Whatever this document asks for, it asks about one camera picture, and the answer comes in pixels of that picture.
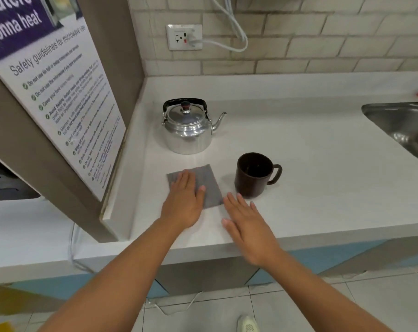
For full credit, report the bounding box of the printed guideline poster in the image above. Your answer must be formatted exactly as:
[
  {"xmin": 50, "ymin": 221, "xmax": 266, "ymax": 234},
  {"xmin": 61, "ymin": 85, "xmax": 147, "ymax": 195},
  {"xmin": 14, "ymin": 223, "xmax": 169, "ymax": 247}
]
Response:
[{"xmin": 0, "ymin": 0, "xmax": 127, "ymax": 202}]

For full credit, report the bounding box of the steel sink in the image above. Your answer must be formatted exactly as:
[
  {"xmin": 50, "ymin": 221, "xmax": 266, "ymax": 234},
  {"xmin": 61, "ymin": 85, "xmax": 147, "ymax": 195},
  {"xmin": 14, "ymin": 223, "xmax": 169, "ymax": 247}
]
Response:
[{"xmin": 361, "ymin": 101, "xmax": 418, "ymax": 166}]

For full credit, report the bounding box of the dark brown mug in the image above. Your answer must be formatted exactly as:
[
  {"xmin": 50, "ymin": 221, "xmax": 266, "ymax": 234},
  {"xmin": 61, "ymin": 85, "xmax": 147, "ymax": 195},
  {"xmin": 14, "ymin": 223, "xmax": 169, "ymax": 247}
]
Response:
[{"xmin": 234, "ymin": 153, "xmax": 283, "ymax": 199}]

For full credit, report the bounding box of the brown partition panel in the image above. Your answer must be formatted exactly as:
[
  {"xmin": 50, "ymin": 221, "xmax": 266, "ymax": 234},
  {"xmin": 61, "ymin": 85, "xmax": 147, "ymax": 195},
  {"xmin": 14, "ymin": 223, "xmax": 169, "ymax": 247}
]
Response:
[{"xmin": 0, "ymin": 0, "xmax": 146, "ymax": 243}]

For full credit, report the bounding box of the person's left forearm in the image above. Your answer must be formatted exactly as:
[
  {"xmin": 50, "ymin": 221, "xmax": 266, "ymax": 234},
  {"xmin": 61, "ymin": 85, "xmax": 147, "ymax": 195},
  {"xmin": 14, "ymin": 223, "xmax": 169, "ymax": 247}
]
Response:
[{"xmin": 38, "ymin": 218, "xmax": 193, "ymax": 332}]

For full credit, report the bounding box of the black appliance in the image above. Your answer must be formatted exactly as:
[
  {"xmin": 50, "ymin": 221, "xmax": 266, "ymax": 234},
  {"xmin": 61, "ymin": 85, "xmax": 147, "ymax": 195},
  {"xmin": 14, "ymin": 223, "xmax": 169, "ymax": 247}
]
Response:
[{"xmin": 0, "ymin": 151, "xmax": 41, "ymax": 204}]

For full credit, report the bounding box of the grey cloth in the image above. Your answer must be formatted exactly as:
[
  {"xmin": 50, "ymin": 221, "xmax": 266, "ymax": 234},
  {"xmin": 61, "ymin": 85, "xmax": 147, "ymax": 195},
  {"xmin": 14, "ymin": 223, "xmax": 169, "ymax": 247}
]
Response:
[{"xmin": 166, "ymin": 164, "xmax": 225, "ymax": 209}]

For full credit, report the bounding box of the person's right hand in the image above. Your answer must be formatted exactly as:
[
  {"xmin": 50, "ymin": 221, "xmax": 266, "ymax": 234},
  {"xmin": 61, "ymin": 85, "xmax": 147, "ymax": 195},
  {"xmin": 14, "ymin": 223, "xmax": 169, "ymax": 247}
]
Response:
[{"xmin": 222, "ymin": 192, "xmax": 283, "ymax": 267}]

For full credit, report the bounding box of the person's right forearm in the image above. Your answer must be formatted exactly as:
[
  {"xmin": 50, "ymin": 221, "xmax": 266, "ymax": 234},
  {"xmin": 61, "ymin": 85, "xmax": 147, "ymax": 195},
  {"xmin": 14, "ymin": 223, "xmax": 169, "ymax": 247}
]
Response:
[{"xmin": 254, "ymin": 247, "xmax": 394, "ymax": 332}]

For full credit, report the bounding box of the white wall socket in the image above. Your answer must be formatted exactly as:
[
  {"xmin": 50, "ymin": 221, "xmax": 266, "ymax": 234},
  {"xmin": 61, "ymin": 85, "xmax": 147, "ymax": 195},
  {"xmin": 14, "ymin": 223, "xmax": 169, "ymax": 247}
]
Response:
[{"xmin": 166, "ymin": 24, "xmax": 203, "ymax": 51}]

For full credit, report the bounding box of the blue and grey base cabinet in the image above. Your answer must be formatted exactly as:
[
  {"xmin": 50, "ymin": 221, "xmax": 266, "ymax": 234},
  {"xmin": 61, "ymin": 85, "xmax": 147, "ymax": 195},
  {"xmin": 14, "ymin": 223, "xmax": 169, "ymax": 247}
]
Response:
[{"xmin": 0, "ymin": 235, "xmax": 418, "ymax": 302}]

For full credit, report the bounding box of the white power cable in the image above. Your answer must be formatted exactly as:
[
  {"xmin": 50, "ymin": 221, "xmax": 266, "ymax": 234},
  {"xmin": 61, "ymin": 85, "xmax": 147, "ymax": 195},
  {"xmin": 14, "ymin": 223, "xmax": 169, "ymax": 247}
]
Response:
[{"xmin": 200, "ymin": 0, "xmax": 248, "ymax": 53}]

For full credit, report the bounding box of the person's left hand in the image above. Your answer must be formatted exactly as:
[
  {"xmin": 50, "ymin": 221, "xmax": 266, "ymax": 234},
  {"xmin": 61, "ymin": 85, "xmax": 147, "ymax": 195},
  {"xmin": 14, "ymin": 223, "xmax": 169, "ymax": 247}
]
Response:
[{"xmin": 160, "ymin": 170, "xmax": 207, "ymax": 233}]

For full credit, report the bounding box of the silver kettle with black handle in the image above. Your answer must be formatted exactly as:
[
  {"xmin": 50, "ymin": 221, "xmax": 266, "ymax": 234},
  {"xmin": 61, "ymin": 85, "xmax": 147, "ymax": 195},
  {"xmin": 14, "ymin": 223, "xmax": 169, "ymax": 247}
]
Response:
[{"xmin": 162, "ymin": 97, "xmax": 228, "ymax": 155}]

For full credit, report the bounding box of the clear cable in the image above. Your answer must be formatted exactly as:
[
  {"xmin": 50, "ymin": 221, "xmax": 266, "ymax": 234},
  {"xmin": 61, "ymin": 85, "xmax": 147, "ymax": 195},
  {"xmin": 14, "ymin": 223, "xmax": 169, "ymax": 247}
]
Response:
[{"xmin": 68, "ymin": 223, "xmax": 96, "ymax": 274}]

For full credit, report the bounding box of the white shoe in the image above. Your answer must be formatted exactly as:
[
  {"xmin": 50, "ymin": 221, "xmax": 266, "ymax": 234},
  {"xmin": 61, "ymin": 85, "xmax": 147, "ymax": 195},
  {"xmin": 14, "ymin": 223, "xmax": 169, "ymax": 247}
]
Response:
[{"xmin": 237, "ymin": 315, "xmax": 260, "ymax": 332}]

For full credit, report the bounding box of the thin white floor cable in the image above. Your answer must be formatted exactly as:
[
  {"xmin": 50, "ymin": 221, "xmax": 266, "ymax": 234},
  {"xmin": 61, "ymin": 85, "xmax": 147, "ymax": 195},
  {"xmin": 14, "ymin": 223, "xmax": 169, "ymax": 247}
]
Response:
[{"xmin": 139, "ymin": 290, "xmax": 205, "ymax": 317}]

